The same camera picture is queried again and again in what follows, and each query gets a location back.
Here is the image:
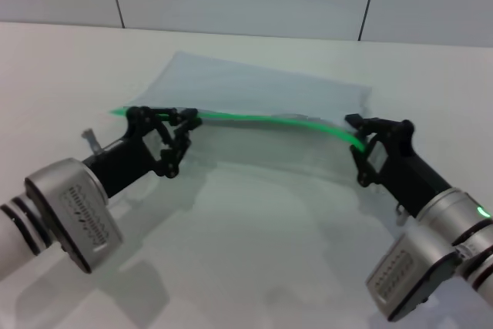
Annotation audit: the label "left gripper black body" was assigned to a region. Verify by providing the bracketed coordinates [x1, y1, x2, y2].
[82, 116, 171, 200]

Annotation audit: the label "white paper sheets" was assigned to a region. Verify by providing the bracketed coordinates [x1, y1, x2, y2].
[142, 52, 373, 123]

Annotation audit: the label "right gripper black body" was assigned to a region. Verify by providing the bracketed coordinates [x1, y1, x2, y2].
[359, 119, 452, 219]

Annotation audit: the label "left wrist silver cable plug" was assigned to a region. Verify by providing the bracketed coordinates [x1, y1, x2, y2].
[81, 128, 105, 154]

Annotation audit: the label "transparent document bag green zipper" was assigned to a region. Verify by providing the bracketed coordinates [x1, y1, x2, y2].
[109, 50, 374, 153]

